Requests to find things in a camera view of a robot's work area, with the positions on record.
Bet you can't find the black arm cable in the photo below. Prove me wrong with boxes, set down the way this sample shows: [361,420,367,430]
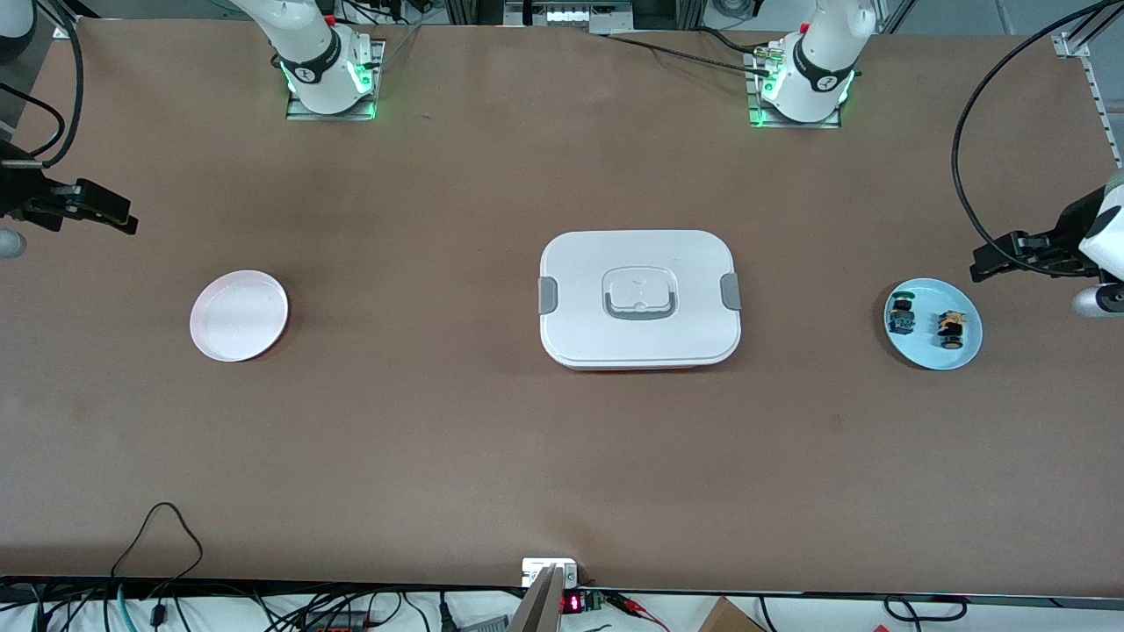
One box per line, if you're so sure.
[0,0,85,169]
[953,0,1124,278]

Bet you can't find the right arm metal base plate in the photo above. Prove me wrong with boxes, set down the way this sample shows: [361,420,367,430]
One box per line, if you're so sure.
[285,39,385,121]

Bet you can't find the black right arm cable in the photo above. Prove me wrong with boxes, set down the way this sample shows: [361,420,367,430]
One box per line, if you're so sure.
[0,0,85,169]

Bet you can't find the green push-button switch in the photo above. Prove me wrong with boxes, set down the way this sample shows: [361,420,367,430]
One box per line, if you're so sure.
[887,294,919,339]

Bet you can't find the black cable across table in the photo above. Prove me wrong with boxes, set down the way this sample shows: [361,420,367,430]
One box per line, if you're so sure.
[604,26,775,76]

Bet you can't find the white lidded lunch box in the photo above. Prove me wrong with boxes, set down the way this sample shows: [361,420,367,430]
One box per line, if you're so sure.
[537,230,743,372]

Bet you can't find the pink round plate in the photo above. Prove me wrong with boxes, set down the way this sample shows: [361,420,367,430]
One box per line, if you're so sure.
[189,269,290,363]

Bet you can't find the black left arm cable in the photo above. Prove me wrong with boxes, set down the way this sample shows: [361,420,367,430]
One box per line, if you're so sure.
[953,0,1124,278]

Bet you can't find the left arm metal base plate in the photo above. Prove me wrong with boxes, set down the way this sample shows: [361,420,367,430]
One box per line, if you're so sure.
[746,48,842,130]

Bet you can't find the red clip leads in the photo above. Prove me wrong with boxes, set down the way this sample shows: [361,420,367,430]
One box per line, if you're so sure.
[606,592,671,632]

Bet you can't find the black coiled cable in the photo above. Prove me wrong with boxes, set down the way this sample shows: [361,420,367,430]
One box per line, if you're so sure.
[883,594,969,621]

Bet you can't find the brown cardboard box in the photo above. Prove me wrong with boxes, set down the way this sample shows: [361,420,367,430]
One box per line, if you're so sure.
[698,597,765,632]

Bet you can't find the aluminium perforated rail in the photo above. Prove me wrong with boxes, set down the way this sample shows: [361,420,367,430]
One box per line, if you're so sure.
[1052,0,1124,169]

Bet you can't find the grey aluminium post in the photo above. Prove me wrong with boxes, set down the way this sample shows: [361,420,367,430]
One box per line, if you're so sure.
[508,566,566,632]

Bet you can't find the small white box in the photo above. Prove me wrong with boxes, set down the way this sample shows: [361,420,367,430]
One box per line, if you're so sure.
[522,557,579,588]

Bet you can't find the thin black looped cable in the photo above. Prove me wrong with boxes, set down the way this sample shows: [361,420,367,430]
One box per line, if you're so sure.
[110,501,205,608]

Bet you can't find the light blue round plate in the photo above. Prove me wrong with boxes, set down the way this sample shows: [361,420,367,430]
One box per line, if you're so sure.
[883,277,984,371]

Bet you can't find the black power strip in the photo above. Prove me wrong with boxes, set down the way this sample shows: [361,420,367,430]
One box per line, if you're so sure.
[299,610,371,632]

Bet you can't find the aluminium frame structure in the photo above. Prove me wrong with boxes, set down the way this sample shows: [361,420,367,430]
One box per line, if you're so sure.
[443,0,703,36]

